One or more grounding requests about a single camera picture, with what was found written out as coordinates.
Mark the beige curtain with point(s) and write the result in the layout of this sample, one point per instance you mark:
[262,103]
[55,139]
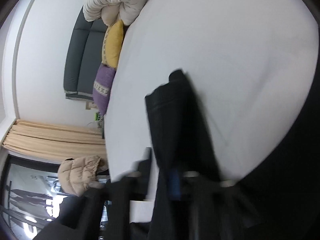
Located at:
[54,142]

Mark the beige puffer jacket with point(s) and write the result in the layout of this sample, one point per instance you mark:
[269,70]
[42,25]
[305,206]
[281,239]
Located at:
[77,175]

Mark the white bed sheet mattress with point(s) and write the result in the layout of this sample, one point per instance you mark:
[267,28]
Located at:
[251,62]

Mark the black denim pants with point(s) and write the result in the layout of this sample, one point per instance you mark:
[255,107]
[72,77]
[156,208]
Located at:
[180,140]

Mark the yellow patterned pillow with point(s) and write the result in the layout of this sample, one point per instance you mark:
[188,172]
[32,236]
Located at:
[112,44]

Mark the black window frame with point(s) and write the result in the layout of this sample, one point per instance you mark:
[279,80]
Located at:
[30,194]

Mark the purple patterned pillow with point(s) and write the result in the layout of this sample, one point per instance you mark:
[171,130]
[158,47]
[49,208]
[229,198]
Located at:
[102,87]

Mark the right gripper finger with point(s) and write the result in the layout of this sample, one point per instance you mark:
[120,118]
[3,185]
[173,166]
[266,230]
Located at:
[174,185]

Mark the dark grey padded headboard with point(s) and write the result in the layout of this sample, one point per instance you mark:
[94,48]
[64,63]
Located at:
[83,58]

